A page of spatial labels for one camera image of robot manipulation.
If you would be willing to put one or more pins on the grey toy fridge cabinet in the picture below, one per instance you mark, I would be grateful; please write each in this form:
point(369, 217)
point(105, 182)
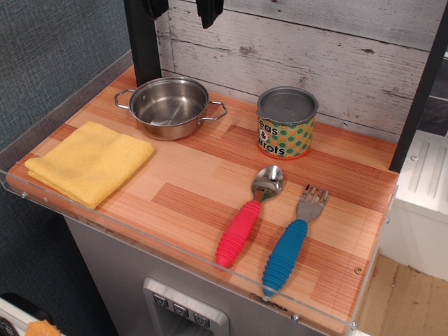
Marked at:
point(119, 270)

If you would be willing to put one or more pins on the white toy sink unit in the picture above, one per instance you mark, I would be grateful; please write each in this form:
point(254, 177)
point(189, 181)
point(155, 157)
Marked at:
point(415, 231)

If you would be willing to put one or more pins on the silver dispenser button panel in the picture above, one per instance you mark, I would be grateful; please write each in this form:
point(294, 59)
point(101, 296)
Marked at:
point(182, 309)

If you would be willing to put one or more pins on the black vertical post right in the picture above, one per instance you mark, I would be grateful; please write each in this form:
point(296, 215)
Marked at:
point(422, 93)

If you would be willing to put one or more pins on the clear acrylic table guard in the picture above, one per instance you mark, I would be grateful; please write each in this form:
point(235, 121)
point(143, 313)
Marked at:
point(182, 200)

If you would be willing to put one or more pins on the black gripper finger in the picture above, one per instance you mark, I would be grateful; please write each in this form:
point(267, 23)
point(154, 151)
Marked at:
point(209, 10)
point(155, 8)

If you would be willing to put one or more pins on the peas and carrots can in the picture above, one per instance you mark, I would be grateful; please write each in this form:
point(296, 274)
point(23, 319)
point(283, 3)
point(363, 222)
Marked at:
point(286, 120)

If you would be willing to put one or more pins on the black vertical post left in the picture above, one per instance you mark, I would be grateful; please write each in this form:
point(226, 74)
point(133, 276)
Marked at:
point(143, 41)

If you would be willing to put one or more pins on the red handled spoon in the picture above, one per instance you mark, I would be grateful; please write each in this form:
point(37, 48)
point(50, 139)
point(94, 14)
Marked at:
point(266, 185)

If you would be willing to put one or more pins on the stainless steel pot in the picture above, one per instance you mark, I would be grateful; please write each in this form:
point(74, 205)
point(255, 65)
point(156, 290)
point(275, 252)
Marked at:
point(168, 109)

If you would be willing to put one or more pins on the yellow cloth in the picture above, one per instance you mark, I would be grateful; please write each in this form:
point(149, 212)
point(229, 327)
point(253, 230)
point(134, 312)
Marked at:
point(91, 163)

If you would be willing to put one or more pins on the orange object bottom left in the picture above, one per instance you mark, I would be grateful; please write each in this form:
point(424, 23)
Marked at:
point(42, 328)

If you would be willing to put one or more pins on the blue handled fork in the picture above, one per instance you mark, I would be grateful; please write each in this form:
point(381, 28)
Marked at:
point(281, 261)

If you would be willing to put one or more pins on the black vertical post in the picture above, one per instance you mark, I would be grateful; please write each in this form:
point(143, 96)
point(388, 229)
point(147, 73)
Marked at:
point(422, 93)
point(143, 41)

